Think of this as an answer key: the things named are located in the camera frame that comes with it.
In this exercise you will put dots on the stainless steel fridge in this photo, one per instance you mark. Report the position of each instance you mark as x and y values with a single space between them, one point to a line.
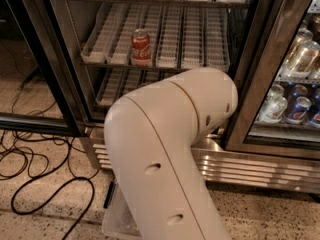
248 27

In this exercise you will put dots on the blue pepsi can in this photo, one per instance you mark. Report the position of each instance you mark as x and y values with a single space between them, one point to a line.
297 109

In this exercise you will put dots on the red coca-cola can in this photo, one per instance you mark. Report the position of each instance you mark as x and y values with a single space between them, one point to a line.
141 51

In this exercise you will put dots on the silver green can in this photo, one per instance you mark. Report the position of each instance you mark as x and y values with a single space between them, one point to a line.
274 105

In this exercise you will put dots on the clear plastic storage bin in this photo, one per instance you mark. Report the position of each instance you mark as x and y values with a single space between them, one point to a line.
118 221

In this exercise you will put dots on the closed glass fridge door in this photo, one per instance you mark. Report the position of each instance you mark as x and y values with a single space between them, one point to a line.
297 21

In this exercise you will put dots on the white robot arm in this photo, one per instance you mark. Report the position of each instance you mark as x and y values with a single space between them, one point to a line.
149 133

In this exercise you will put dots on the open glass fridge door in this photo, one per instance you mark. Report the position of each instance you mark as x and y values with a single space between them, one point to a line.
37 91

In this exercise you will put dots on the silver gold can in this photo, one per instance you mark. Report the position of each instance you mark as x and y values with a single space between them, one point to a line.
298 66

